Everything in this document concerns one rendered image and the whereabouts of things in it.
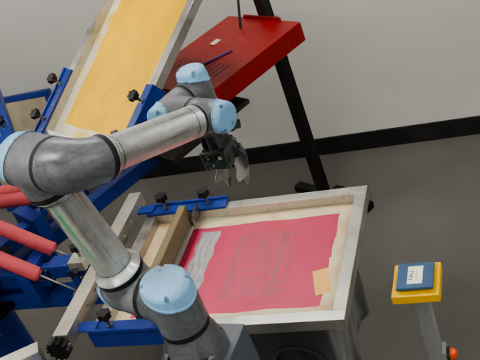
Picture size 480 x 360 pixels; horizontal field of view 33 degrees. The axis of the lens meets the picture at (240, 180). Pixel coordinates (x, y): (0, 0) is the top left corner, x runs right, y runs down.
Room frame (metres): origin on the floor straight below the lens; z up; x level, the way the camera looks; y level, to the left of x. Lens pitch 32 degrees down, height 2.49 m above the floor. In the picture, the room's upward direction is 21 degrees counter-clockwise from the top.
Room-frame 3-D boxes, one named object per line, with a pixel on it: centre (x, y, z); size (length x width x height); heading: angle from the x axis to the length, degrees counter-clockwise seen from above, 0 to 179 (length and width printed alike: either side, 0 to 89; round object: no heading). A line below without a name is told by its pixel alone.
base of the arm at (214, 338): (1.44, 0.24, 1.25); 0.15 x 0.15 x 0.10
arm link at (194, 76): (1.80, 0.02, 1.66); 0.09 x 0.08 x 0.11; 131
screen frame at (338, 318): (2.01, 0.11, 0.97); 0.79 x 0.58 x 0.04; 64
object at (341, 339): (1.88, -0.16, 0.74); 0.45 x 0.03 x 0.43; 154
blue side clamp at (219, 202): (2.36, 0.20, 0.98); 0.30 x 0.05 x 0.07; 64
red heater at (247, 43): (3.27, -0.11, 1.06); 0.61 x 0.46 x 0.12; 124
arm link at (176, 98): (1.73, 0.08, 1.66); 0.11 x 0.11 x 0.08; 41
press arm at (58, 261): (2.25, 0.62, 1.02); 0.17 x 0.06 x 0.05; 64
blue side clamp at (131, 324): (1.86, 0.44, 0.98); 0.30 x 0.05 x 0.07; 64
